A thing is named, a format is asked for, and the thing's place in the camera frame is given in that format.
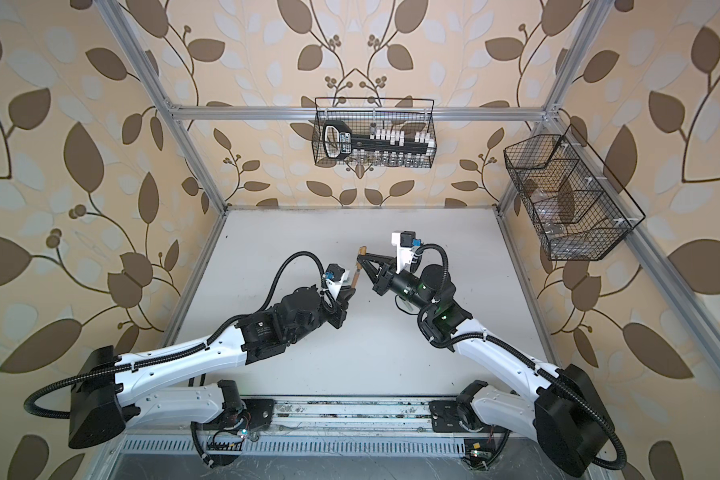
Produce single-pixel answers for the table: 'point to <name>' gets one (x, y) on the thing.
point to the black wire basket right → (577, 208)
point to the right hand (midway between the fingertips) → (361, 260)
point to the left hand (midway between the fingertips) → (355, 289)
